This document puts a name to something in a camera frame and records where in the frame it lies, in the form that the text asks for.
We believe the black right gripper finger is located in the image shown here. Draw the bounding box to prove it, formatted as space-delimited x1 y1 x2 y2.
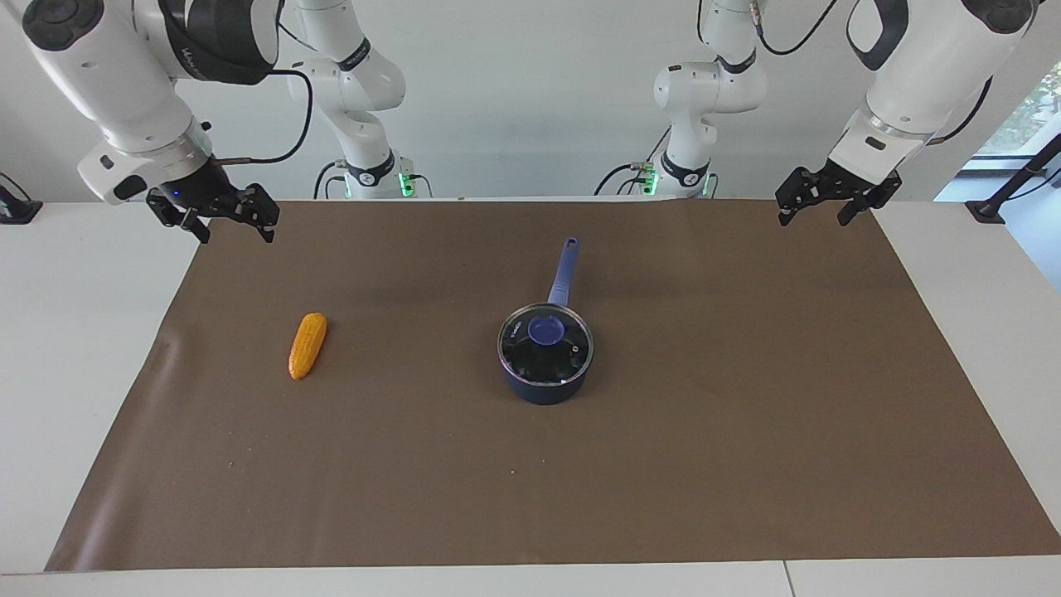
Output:
177 207 213 245
243 184 280 244

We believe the yellow toy corn cob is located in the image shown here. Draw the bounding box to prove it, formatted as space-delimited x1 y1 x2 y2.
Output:
288 313 328 381

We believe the glass lid with blue knob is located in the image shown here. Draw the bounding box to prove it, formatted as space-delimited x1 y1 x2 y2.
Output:
498 303 595 387

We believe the black stand with foot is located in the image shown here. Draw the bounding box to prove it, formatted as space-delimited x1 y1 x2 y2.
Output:
965 133 1061 226

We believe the window with green view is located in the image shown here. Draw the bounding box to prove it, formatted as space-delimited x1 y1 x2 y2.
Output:
973 62 1061 160

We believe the brown paper table mat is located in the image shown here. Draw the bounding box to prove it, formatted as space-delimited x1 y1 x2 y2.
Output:
46 199 1061 573

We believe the black right base cable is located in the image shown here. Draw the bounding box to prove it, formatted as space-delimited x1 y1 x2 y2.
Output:
312 159 349 201

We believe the black base cable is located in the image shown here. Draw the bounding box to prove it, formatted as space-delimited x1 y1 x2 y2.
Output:
312 159 349 201
593 124 671 197

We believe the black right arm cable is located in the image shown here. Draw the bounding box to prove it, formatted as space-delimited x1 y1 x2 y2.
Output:
217 69 314 164

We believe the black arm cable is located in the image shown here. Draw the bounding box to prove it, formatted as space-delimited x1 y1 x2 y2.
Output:
927 76 994 147
217 69 314 164

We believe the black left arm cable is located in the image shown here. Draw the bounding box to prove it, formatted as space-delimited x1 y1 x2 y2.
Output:
927 76 994 147

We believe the black velcro strap with print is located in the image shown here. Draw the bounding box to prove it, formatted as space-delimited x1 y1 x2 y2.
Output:
159 0 284 86

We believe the black cable with metal plug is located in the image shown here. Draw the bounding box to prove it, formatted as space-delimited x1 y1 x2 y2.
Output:
749 0 840 57

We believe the black left base cable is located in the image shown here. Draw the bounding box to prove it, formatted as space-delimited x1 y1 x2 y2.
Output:
593 124 671 197

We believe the dark pot with lilac handle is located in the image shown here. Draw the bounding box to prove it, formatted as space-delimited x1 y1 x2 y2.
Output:
497 237 595 405

